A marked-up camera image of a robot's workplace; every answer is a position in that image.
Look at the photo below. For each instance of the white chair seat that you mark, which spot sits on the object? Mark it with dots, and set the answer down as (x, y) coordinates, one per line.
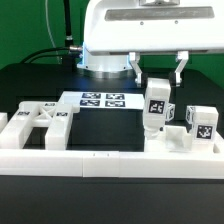
(168, 139)

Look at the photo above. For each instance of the white chair back frame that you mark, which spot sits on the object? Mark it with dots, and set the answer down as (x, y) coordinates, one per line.
(55, 117)

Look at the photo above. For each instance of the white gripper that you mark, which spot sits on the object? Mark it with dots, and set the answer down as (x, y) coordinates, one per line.
(152, 26)

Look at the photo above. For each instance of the white sheet with markers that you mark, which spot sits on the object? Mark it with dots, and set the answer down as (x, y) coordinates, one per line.
(103, 100)

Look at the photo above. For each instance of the white U-shaped obstacle fence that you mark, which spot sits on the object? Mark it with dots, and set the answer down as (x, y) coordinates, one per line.
(34, 160)

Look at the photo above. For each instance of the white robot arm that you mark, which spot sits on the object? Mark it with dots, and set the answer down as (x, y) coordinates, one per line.
(111, 63)

